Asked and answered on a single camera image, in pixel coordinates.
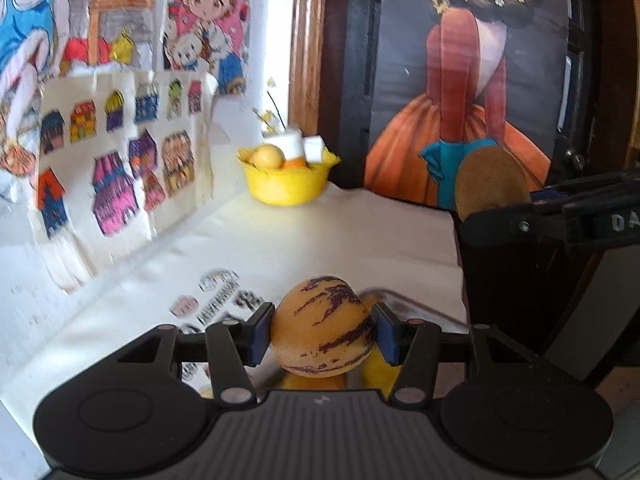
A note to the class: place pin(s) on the yellow plastic bowl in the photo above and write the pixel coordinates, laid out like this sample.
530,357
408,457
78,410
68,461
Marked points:
285,185

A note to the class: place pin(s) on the girl with teddy poster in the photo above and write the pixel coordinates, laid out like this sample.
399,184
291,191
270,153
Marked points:
205,10

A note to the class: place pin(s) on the brown-yellow mango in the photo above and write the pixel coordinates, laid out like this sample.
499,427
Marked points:
310,384

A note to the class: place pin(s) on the white jar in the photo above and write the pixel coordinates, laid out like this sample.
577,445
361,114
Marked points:
287,142

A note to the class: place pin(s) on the child with fan drawing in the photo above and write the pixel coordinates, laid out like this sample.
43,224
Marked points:
30,20

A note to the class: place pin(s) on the striped pepino melon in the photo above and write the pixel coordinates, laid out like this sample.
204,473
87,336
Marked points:
322,330

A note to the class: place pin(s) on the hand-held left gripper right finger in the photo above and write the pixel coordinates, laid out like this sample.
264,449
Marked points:
387,335

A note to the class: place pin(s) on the white printed tablecloth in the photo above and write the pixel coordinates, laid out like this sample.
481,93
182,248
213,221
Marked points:
300,240

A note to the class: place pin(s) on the colourful houses drawing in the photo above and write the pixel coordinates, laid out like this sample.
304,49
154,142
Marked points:
125,125

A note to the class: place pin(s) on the pale yellow pear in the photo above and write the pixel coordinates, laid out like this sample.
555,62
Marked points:
266,156

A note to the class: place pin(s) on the yellow flower twig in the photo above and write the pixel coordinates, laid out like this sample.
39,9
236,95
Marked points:
272,110

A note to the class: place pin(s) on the white folded paper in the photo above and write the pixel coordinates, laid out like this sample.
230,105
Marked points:
313,149

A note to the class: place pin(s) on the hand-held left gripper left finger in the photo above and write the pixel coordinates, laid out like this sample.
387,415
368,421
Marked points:
260,335

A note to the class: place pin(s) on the brown kiwi with sticker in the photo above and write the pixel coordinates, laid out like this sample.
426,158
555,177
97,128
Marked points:
492,180

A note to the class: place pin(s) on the yellow speckled pear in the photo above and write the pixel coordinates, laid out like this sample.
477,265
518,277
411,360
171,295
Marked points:
380,377

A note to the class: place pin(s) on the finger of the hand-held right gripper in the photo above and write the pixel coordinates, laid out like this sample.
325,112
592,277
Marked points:
550,195
510,227

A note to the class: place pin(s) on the orange dress figure poster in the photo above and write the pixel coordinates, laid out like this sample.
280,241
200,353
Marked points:
460,60

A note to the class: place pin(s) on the wooden frame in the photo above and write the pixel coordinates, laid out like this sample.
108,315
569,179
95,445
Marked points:
307,35

